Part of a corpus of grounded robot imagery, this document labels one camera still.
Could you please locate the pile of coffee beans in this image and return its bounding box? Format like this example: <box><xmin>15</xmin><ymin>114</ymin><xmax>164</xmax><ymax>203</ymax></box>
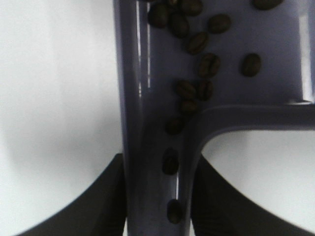
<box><xmin>147</xmin><ymin>0</ymin><xmax>284</xmax><ymax>224</ymax></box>

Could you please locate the purple plastic dustpan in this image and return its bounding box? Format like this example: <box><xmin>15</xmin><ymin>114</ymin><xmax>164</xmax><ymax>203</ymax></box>
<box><xmin>114</xmin><ymin>0</ymin><xmax>315</xmax><ymax>236</ymax></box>

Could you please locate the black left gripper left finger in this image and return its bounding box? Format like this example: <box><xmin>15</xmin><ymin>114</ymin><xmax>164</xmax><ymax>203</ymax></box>
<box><xmin>22</xmin><ymin>153</ymin><xmax>126</xmax><ymax>236</ymax></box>

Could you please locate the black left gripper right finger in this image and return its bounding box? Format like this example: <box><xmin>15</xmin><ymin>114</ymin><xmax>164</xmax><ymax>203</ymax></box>
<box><xmin>191</xmin><ymin>156</ymin><xmax>312</xmax><ymax>236</ymax></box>

